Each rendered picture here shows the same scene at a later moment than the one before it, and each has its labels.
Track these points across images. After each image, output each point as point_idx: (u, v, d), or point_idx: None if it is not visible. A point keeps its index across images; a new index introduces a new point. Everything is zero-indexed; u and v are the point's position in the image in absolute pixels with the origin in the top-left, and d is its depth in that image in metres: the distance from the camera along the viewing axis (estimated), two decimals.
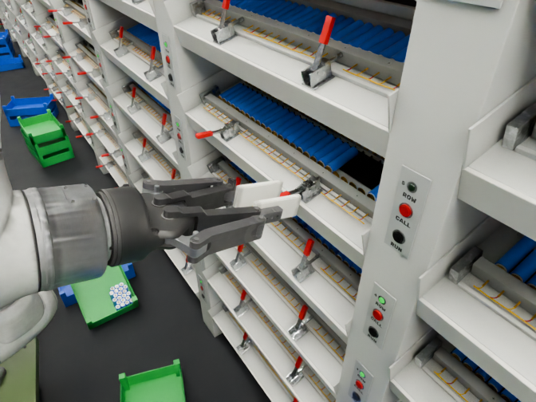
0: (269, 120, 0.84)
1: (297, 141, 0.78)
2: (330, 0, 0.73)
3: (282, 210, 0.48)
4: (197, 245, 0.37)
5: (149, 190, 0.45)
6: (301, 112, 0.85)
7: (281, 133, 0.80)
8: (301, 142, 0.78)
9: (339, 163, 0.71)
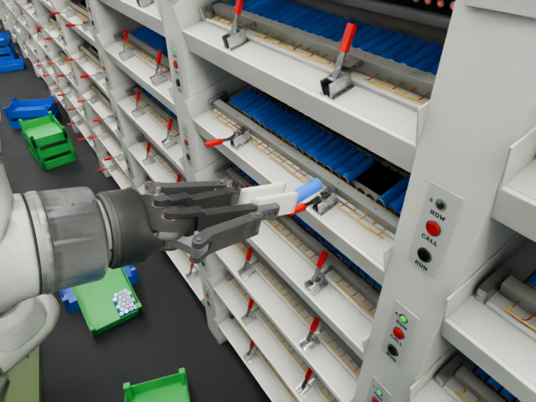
0: (281, 128, 0.82)
1: (311, 150, 0.75)
2: (345, 5, 0.71)
3: (280, 207, 0.48)
4: (199, 245, 0.38)
5: (151, 191, 0.45)
6: (313, 119, 0.83)
7: (294, 141, 0.78)
8: (315, 151, 0.75)
9: (355, 173, 0.69)
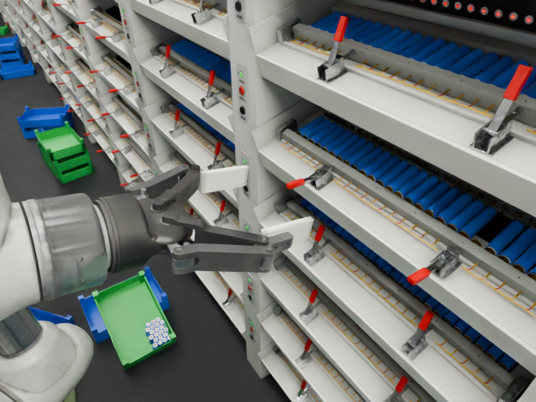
0: (370, 166, 0.72)
1: (415, 196, 0.65)
2: (462, 30, 0.61)
3: None
4: None
5: (178, 259, 0.38)
6: (406, 155, 0.73)
7: (392, 184, 0.68)
8: (419, 197, 0.66)
9: (478, 228, 0.59)
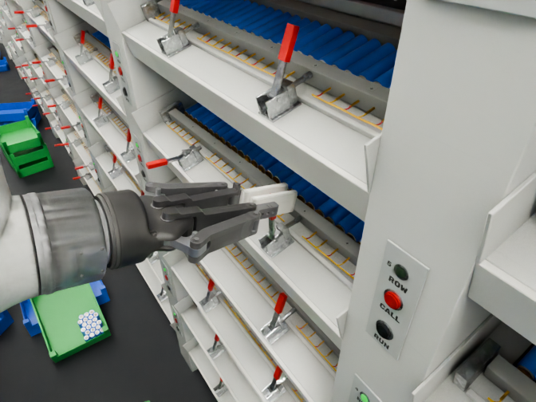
0: (242, 142, 0.71)
1: (274, 169, 0.64)
2: (305, 1, 0.59)
3: None
4: None
5: (190, 250, 0.39)
6: None
7: (256, 158, 0.67)
8: (279, 170, 0.64)
9: (323, 199, 0.57)
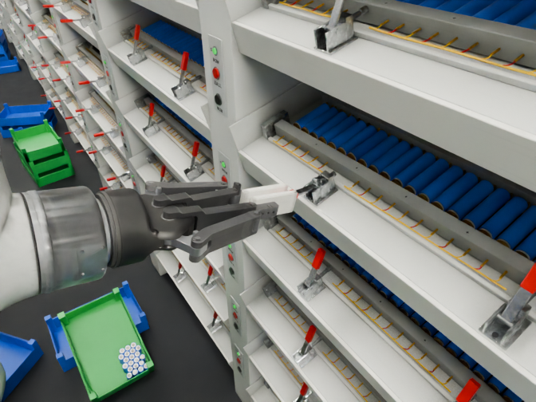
0: (395, 167, 0.53)
1: (461, 208, 0.46)
2: None
3: None
4: None
5: (191, 249, 0.39)
6: (435, 159, 0.54)
7: (427, 191, 0.49)
8: (467, 210, 0.47)
9: None
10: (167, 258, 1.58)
